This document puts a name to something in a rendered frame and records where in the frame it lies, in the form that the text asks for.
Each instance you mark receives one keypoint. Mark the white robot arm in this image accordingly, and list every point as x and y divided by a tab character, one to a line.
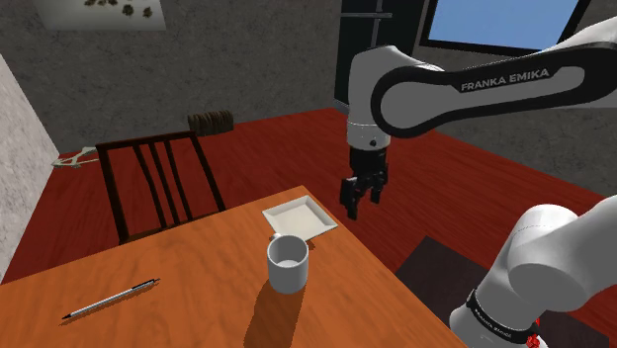
482	89

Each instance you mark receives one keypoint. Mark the black cabinet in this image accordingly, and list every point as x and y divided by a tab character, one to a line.
371	29

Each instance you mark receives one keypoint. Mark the white mug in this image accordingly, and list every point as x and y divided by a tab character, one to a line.
287	264

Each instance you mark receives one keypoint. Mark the dark wooden chair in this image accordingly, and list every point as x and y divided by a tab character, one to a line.
144	183

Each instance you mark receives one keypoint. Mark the pale twig-like floor object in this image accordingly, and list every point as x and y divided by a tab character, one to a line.
73	159

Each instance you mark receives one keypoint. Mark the white square plate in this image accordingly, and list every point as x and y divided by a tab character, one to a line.
299	219

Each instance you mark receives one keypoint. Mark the brown ribbed basket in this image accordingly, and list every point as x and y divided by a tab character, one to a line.
210	122

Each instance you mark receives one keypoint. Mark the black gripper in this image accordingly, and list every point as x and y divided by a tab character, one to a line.
368	165

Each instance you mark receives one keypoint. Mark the white wall picture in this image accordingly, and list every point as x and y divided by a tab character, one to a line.
101	14

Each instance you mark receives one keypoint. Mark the silver pen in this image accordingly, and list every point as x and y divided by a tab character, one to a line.
110	299

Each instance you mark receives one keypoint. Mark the black-framed window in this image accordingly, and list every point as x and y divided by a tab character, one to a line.
501	21

